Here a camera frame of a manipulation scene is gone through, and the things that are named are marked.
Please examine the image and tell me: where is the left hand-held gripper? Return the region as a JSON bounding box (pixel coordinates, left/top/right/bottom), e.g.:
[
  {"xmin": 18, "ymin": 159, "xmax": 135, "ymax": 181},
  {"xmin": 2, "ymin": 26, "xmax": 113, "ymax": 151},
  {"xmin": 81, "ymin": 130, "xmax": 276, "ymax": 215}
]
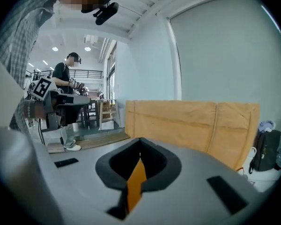
[{"xmin": 31, "ymin": 76, "xmax": 92, "ymax": 131}]

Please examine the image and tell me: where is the white low platform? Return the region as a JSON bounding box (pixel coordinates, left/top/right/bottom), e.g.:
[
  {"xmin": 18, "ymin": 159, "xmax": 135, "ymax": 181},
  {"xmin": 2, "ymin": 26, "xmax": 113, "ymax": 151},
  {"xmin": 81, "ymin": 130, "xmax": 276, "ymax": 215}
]
[{"xmin": 238, "ymin": 146, "xmax": 281, "ymax": 193}]

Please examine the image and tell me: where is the black bag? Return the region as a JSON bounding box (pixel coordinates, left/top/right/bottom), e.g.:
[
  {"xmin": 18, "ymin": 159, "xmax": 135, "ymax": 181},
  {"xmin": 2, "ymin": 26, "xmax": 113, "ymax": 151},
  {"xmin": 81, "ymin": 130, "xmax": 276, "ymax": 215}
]
[{"xmin": 248, "ymin": 129, "xmax": 281, "ymax": 173}]

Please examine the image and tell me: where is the operator in plaid shirt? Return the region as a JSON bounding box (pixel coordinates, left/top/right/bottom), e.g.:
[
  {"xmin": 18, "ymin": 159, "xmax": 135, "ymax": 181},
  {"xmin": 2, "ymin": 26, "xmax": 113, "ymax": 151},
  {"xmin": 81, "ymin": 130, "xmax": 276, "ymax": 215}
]
[{"xmin": 0, "ymin": 0, "xmax": 68, "ymax": 135}]

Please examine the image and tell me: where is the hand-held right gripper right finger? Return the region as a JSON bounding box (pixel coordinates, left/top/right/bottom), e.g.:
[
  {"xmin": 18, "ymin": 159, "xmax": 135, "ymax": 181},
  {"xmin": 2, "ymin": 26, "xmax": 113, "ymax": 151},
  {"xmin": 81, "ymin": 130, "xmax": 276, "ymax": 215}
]
[{"xmin": 127, "ymin": 137, "xmax": 270, "ymax": 225}]

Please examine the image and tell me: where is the bead bracelet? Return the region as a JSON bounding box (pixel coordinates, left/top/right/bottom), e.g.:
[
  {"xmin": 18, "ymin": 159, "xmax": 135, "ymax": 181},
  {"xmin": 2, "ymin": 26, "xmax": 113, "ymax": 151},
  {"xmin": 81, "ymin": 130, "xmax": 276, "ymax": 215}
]
[{"xmin": 23, "ymin": 99, "xmax": 36, "ymax": 120}]

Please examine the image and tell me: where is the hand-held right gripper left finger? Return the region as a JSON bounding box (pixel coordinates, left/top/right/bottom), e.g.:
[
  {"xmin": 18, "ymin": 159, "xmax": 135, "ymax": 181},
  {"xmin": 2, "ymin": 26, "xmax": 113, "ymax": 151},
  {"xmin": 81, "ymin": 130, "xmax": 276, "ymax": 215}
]
[{"xmin": 34, "ymin": 137, "xmax": 141, "ymax": 225}]

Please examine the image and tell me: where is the black metal railing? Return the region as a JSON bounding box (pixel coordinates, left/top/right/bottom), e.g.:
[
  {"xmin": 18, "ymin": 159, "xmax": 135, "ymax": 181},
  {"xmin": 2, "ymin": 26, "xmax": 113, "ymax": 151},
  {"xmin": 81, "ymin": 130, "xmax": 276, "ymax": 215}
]
[{"xmin": 25, "ymin": 69, "xmax": 104, "ymax": 81}]

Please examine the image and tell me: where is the curved wooden platform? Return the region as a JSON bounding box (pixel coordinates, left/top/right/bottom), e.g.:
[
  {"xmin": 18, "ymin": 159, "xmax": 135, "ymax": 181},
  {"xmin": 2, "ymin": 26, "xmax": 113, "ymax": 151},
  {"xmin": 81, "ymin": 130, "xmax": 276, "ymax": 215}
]
[{"xmin": 46, "ymin": 131, "xmax": 131, "ymax": 153}]

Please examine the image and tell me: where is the person's left hand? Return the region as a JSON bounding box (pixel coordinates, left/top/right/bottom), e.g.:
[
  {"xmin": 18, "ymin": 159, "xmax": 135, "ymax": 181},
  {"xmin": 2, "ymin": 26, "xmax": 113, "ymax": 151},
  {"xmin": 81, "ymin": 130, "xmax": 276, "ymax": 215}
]
[{"xmin": 34, "ymin": 100, "xmax": 47, "ymax": 120}]

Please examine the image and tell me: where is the glass window wall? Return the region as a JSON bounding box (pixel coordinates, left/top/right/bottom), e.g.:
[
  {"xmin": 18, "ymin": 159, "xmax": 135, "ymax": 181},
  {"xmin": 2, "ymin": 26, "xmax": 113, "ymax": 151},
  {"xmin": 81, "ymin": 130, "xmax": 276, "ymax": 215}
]
[{"xmin": 106, "ymin": 45, "xmax": 118, "ymax": 100}]

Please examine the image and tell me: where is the lavender cloth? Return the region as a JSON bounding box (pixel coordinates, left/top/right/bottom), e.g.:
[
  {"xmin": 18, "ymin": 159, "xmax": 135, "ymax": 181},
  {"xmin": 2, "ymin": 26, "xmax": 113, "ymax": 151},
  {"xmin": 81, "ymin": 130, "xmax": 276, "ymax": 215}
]
[{"xmin": 258, "ymin": 120, "xmax": 276, "ymax": 133}]

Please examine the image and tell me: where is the wooden table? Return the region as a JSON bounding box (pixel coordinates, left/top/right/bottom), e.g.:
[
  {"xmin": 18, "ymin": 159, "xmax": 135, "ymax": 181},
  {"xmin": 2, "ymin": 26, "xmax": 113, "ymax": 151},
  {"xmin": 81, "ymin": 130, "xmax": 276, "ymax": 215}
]
[{"xmin": 79, "ymin": 97, "xmax": 119, "ymax": 131}]

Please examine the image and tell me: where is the black head-mounted camera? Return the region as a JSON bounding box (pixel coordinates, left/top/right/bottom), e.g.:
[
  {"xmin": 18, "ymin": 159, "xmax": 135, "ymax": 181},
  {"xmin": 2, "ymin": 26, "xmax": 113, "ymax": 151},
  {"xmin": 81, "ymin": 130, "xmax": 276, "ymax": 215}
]
[{"xmin": 92, "ymin": 1, "xmax": 119, "ymax": 26}]

